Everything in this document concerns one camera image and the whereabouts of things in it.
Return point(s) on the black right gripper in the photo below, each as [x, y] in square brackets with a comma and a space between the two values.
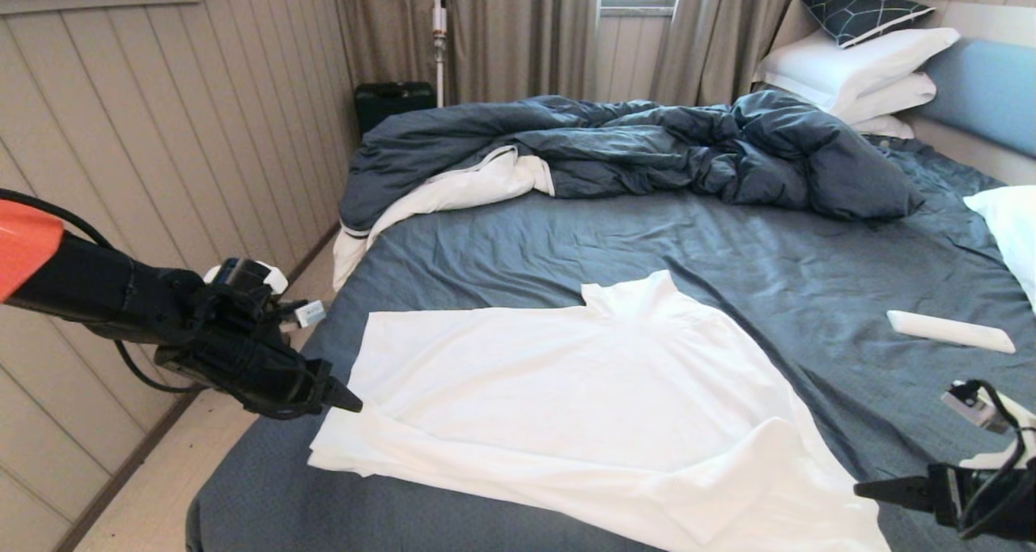
[995, 503]

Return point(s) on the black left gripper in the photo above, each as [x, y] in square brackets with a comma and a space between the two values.
[259, 374]

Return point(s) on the white t-shirt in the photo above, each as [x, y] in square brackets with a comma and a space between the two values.
[566, 406]

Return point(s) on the long white remote control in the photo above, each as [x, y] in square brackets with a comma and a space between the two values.
[947, 331]

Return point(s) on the blue patterned bed sheet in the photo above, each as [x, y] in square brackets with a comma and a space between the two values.
[809, 261]

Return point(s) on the white pillow without stack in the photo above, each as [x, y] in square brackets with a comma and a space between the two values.
[1012, 228]

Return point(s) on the black suitcase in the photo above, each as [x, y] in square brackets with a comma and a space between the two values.
[396, 107]

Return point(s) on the flat white pillow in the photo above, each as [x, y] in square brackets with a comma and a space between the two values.
[886, 127]

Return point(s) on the white stick vacuum cleaner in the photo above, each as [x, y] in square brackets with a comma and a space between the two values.
[439, 34]

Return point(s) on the medium white pillow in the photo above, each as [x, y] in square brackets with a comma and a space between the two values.
[890, 99]

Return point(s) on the blue duvet with white lining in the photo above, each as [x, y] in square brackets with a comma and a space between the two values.
[647, 147]

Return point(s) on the wide beige curtain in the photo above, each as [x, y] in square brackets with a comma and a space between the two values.
[502, 34]

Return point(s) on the blue padded headboard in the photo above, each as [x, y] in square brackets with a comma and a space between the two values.
[987, 91]

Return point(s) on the large white pillow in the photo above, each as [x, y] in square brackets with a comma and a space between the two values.
[842, 66]

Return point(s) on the dark geometric patterned cushion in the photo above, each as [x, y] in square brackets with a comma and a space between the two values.
[862, 10]

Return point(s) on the narrow beige curtain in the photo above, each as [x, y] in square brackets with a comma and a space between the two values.
[720, 34]

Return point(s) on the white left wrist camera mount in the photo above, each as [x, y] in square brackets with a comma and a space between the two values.
[310, 314]

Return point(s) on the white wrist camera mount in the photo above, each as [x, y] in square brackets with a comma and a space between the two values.
[310, 314]
[971, 402]

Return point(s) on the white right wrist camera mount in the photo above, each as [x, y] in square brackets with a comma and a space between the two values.
[971, 402]

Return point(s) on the beige upholstered bed frame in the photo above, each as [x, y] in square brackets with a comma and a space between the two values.
[971, 155]

